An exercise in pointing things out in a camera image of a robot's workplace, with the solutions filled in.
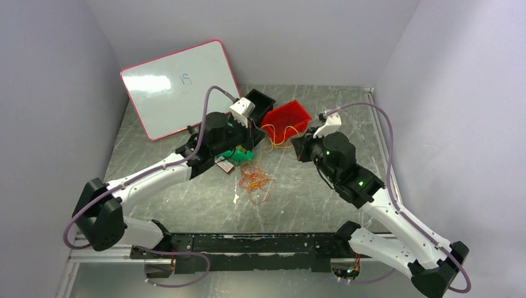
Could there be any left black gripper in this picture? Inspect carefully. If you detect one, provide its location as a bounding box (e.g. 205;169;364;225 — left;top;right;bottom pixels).
212;115;269;156

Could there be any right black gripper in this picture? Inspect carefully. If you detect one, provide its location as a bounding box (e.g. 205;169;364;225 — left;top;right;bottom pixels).
292;126;339;183

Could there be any yellow cable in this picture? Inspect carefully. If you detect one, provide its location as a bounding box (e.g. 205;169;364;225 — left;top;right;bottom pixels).
261;123;301;151

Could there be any orange cable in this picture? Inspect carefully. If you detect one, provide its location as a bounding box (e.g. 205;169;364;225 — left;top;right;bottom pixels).
238;161;275;205

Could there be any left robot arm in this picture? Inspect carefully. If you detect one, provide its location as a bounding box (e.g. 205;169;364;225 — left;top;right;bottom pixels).
70;112;265;258

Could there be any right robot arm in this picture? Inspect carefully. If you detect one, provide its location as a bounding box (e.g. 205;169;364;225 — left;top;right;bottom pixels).
291;132;469;297

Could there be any red plastic bin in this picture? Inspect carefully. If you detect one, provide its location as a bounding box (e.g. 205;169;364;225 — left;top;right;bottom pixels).
261;100;312;145

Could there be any green plastic bin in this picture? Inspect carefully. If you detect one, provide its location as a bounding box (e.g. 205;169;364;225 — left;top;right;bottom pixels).
215;149;253;164

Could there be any black plastic bin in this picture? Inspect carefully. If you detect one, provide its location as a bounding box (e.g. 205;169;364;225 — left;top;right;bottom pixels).
245;89;275;126

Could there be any small red white box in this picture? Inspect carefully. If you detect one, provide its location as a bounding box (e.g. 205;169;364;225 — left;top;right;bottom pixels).
215;156;236;174

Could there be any pink framed whiteboard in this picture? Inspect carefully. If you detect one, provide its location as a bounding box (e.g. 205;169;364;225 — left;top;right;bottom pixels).
120;40;241;141

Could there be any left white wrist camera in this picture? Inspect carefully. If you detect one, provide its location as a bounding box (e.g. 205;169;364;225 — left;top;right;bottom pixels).
230;97;256;129

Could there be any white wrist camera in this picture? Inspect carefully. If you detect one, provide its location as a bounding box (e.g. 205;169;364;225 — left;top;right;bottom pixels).
313;112;342;138
230;97;256;129

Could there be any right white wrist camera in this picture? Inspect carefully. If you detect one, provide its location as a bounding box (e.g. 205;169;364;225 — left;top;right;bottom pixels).
313;112;342;138

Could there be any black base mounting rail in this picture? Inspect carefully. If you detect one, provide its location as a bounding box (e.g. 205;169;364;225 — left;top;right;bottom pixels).
130;233;356;274

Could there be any aluminium frame rail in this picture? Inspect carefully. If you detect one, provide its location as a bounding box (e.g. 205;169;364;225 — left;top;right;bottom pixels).
68;232;430;264

